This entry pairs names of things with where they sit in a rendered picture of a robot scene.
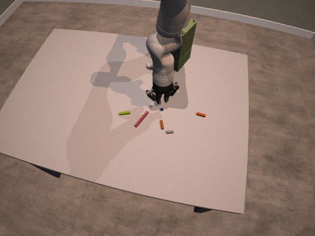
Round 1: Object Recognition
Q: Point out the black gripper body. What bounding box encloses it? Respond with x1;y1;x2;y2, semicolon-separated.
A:
152;82;174;94

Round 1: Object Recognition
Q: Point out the pink long rod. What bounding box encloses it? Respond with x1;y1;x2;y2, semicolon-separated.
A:
135;111;149;127

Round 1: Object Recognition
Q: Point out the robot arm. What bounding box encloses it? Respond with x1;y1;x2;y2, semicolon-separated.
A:
146;0;192;87

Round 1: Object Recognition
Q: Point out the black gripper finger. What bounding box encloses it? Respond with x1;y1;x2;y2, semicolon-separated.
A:
146;89;163;105
164;82;179;103

